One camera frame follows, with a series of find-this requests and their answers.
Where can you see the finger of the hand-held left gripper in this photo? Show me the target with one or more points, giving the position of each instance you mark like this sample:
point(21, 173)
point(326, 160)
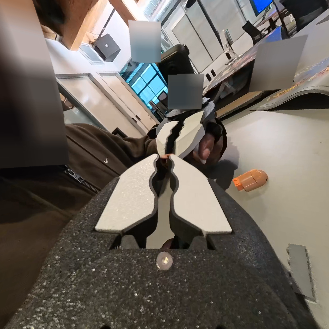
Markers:
point(192, 133)
point(163, 138)

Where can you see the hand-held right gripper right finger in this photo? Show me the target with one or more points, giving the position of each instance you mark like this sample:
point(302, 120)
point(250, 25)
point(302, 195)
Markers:
point(200, 203)

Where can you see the grey open instruction booklet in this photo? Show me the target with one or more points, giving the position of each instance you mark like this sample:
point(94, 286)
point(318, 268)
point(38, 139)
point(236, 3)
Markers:
point(313, 84)

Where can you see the window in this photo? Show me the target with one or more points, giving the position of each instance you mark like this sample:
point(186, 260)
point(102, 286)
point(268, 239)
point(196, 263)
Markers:
point(146, 84)

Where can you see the black wall speaker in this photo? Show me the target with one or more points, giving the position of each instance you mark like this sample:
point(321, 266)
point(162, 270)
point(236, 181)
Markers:
point(108, 47)

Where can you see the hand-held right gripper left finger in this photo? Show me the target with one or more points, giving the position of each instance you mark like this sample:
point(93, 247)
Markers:
point(128, 200)

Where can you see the orange brick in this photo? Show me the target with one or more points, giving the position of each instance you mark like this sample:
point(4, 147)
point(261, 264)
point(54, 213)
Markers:
point(237, 183)

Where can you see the silver monitor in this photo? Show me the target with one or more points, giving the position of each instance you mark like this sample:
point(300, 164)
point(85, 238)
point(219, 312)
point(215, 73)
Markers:
point(227, 41)

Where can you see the black office chair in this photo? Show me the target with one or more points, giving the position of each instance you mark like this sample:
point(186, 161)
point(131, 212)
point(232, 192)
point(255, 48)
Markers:
point(253, 32)

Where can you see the wooden ceiling beam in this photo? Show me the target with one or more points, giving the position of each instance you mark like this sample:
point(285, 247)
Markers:
point(84, 20)

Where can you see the beige cabinet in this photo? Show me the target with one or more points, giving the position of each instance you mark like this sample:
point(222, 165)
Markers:
point(102, 102)

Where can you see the cardboard set box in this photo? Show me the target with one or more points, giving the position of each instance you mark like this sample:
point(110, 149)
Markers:
point(239, 66)

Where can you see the blue wall screen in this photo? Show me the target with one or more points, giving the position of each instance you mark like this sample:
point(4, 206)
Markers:
point(261, 6)

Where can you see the brown curved slope brick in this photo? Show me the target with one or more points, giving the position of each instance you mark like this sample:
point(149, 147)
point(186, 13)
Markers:
point(248, 181)

